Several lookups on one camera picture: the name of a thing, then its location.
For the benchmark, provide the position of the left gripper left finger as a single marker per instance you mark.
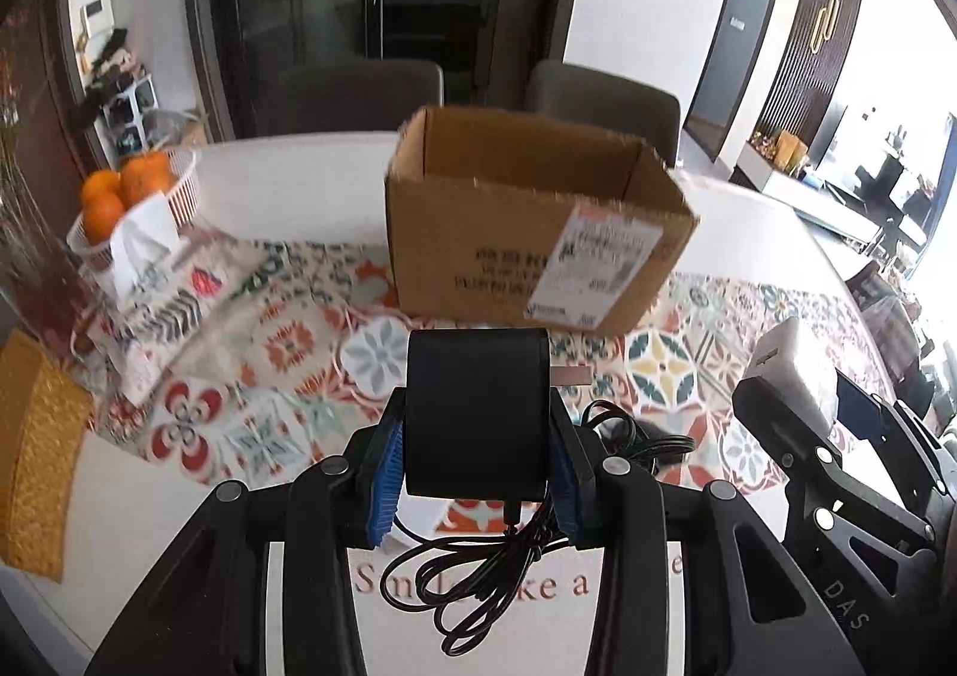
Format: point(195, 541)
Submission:
point(202, 607)

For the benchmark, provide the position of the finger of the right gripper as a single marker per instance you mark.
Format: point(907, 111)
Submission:
point(916, 461)
point(817, 481)

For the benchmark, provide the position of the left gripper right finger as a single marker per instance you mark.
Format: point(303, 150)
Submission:
point(747, 607)

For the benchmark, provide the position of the black power adapter with cable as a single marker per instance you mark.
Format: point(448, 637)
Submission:
point(476, 424)

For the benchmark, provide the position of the white power adapter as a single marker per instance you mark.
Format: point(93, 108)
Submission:
point(795, 363)

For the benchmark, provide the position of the yellow woven box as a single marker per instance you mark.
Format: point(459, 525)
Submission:
point(44, 417)

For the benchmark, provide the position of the patterned tile table runner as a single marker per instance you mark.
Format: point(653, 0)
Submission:
point(251, 361)

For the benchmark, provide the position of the white tv console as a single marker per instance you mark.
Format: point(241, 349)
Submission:
point(866, 210)

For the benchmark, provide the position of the floral fabric tissue pouch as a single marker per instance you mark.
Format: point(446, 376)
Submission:
point(153, 308)

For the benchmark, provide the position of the glass vase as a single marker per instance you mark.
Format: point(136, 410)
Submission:
point(39, 279)

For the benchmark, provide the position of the dark chair right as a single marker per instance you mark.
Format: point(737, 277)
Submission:
point(584, 95)

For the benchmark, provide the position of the dark chair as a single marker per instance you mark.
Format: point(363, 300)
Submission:
point(584, 95)
point(358, 96)

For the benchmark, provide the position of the white basket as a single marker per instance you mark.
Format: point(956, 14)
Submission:
point(151, 227)

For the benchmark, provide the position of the brown cardboard box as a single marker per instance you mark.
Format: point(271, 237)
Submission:
point(508, 218)

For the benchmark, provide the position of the orange fruit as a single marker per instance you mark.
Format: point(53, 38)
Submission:
point(144, 175)
point(101, 216)
point(103, 182)

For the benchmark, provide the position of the white shoe rack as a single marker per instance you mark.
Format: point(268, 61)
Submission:
point(131, 117)

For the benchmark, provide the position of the dark chair left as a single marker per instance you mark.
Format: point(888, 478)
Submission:
point(358, 96)

